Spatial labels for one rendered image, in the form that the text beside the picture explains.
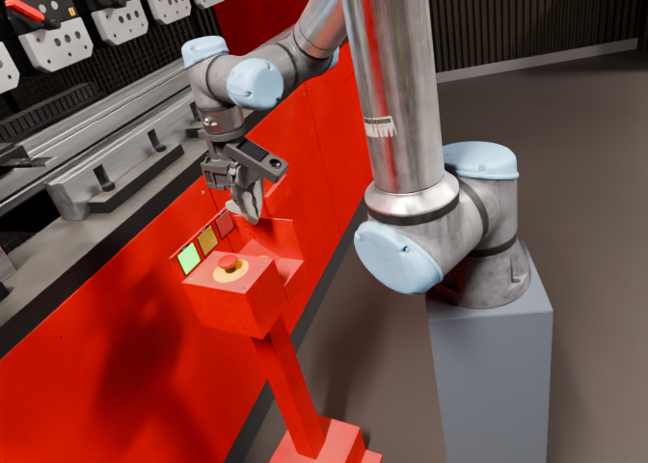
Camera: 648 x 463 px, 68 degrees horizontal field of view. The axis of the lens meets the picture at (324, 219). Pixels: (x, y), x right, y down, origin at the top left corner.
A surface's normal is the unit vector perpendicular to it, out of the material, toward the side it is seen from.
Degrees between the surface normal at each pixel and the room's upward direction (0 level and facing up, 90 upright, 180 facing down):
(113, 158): 90
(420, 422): 0
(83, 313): 90
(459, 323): 90
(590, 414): 0
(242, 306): 90
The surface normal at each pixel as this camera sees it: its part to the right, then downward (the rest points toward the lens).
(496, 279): 0.02, 0.23
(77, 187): 0.92, 0.01
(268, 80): 0.69, 0.33
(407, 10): 0.35, 0.42
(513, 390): -0.11, 0.54
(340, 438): -0.21, -0.83
